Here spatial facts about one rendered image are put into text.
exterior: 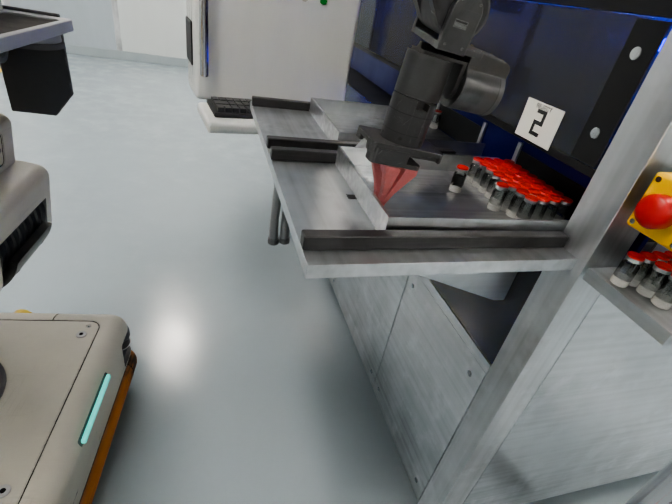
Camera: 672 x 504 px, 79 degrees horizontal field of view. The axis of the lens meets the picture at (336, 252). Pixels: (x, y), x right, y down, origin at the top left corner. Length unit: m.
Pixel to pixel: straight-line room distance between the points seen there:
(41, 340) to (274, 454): 0.69
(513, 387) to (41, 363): 1.06
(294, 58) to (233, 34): 0.20
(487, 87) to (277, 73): 0.94
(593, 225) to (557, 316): 0.15
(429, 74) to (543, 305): 0.41
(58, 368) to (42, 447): 0.21
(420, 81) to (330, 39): 0.95
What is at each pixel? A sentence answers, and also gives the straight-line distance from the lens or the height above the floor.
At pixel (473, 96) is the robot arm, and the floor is 1.07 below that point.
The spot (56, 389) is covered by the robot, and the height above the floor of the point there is 0.28.
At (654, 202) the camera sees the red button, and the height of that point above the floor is 1.01.
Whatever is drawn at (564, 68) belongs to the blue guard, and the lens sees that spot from 0.75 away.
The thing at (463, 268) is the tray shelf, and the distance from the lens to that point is 0.56.
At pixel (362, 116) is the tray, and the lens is 1.12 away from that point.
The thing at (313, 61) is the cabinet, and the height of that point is 0.94.
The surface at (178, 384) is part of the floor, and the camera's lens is 1.48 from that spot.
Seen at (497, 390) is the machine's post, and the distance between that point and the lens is 0.85.
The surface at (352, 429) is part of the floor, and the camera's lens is 1.41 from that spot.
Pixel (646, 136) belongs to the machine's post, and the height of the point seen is 1.06.
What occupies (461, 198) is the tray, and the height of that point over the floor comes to 0.88.
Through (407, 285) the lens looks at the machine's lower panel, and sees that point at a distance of 1.11.
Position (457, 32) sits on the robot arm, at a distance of 0.50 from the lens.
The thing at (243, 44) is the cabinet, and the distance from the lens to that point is 1.37.
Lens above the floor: 1.15
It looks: 32 degrees down
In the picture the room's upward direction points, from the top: 11 degrees clockwise
